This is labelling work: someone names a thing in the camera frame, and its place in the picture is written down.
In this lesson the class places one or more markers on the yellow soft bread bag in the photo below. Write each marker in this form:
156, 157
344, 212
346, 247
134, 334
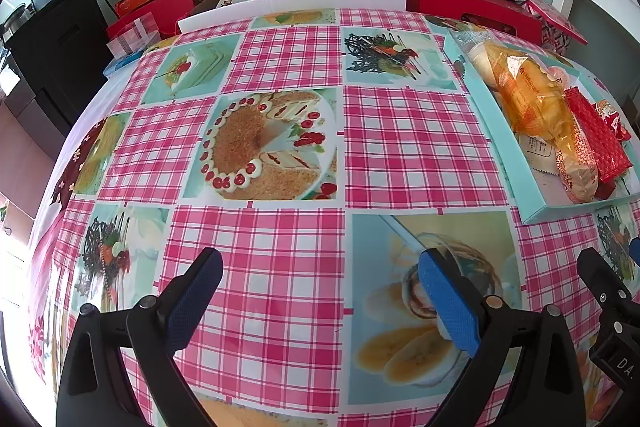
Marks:
534, 103

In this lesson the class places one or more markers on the red patterned lid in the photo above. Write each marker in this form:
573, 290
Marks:
555, 20

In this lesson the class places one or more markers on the red flower snack bag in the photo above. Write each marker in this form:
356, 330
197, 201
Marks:
612, 119

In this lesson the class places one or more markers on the teal shallow tray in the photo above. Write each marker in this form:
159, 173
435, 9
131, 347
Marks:
539, 197

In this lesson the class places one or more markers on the long red patterned packet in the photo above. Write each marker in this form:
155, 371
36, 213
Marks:
611, 160

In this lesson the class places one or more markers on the large red gift box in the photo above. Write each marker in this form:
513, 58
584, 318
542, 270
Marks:
502, 15

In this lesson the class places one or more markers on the black cabinet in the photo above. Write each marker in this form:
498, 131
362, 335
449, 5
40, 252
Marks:
62, 53

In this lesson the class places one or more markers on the orange patterned bread packet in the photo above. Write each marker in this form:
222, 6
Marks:
577, 167

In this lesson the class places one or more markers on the white cream snack packet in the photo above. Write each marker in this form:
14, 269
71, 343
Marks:
540, 155

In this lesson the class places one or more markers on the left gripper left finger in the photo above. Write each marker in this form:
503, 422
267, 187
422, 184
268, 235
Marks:
95, 389

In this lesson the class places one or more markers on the white foam board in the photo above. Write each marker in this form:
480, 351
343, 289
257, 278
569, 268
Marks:
253, 8

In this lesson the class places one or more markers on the clear bag round bun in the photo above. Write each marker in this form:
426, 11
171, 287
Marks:
475, 44

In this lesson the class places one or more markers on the clear acrylic box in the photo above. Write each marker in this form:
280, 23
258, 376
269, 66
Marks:
133, 37

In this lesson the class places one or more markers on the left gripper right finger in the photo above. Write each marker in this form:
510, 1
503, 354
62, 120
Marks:
545, 388

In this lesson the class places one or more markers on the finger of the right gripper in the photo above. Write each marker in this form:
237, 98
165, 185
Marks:
603, 283
634, 250

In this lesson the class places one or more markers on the checkered picture tablecloth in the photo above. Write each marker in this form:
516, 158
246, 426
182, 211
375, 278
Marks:
317, 151

